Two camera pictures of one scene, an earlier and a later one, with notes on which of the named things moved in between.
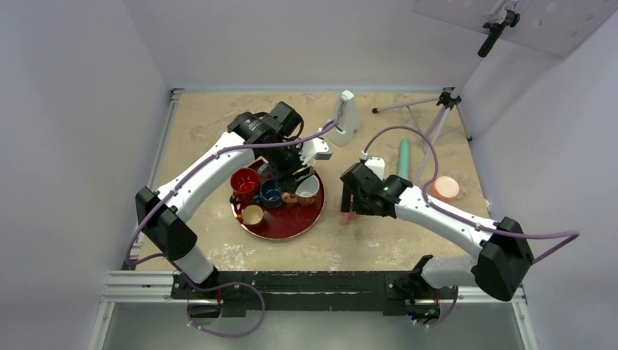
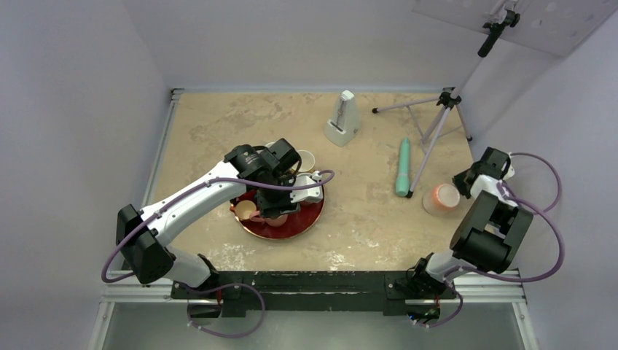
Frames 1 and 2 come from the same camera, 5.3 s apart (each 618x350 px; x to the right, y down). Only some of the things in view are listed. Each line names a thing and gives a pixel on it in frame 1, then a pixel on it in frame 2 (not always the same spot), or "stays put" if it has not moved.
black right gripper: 356,205 → 458,181
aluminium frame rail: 156,288 stays put
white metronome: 347,120 stays put
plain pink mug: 350,215 → 275,221
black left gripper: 286,179 → 268,209
